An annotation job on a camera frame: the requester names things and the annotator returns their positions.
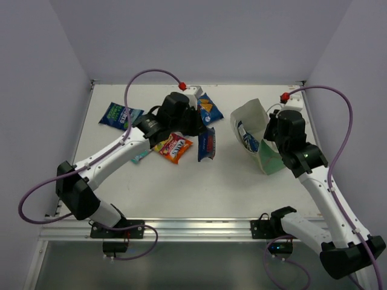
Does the orange snack packet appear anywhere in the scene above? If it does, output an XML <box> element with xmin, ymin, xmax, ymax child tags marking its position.
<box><xmin>153</xmin><ymin>133</ymin><xmax>193</xmax><ymax>164</ymax></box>

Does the blue cookie snack packet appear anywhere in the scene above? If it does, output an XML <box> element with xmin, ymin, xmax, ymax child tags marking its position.
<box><xmin>197</xmin><ymin>93</ymin><xmax>224</xmax><ymax>126</ymax></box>

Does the green printed paper bag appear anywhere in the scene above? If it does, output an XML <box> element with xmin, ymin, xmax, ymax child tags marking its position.
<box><xmin>230</xmin><ymin>98</ymin><xmax>285</xmax><ymax>175</ymax></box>

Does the dark blue red snack packet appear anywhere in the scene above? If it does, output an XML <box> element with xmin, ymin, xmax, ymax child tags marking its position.
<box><xmin>198</xmin><ymin>127</ymin><xmax>216</xmax><ymax>162</ymax></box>

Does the green mint snack packet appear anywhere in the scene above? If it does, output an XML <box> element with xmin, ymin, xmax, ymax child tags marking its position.
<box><xmin>131</xmin><ymin>150</ymin><xmax>152</xmax><ymax>164</ymax></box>

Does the blue Burts crisps packet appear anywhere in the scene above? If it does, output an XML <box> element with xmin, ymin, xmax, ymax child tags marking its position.
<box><xmin>99</xmin><ymin>102</ymin><xmax>144</xmax><ymax>131</ymax></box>

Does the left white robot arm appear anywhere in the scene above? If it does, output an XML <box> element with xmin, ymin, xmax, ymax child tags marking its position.
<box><xmin>56</xmin><ymin>92</ymin><xmax>206</xmax><ymax>237</ymax></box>

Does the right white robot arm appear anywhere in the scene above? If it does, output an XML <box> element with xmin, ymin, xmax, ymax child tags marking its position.
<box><xmin>264</xmin><ymin>109</ymin><xmax>386</xmax><ymax>280</ymax></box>

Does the blue white snack packet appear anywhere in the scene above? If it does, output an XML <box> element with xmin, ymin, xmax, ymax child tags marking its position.
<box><xmin>237</xmin><ymin>121</ymin><xmax>259</xmax><ymax>153</ymax></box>

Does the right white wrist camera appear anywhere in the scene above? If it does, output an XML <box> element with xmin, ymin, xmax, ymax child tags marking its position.
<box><xmin>280</xmin><ymin>92</ymin><xmax>304</xmax><ymax>112</ymax></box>

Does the aluminium mounting rail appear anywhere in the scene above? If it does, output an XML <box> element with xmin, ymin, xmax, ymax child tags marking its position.
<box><xmin>39</xmin><ymin>218</ymin><xmax>269</xmax><ymax>242</ymax></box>

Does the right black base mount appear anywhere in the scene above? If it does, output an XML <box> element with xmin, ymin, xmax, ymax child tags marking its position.
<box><xmin>250</xmin><ymin>206</ymin><xmax>297</xmax><ymax>259</ymax></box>

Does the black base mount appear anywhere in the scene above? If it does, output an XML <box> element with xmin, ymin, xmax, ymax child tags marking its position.
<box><xmin>250</xmin><ymin>206</ymin><xmax>297</xmax><ymax>259</ymax></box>
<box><xmin>89</xmin><ymin>218</ymin><xmax>145</xmax><ymax>257</ymax></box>

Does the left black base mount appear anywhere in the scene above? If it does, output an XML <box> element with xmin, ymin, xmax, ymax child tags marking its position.
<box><xmin>89</xmin><ymin>218</ymin><xmax>145</xmax><ymax>257</ymax></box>

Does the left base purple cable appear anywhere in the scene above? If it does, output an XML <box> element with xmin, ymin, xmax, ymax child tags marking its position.
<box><xmin>104</xmin><ymin>225</ymin><xmax>158</xmax><ymax>261</ymax></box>

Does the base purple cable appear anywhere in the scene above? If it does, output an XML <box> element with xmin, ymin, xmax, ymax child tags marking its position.
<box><xmin>263</xmin><ymin>234</ymin><xmax>312</xmax><ymax>290</ymax></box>
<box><xmin>104</xmin><ymin>225</ymin><xmax>158</xmax><ymax>261</ymax></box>

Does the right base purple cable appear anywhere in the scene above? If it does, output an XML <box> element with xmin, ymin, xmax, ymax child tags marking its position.
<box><xmin>263</xmin><ymin>234</ymin><xmax>312</xmax><ymax>290</ymax></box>

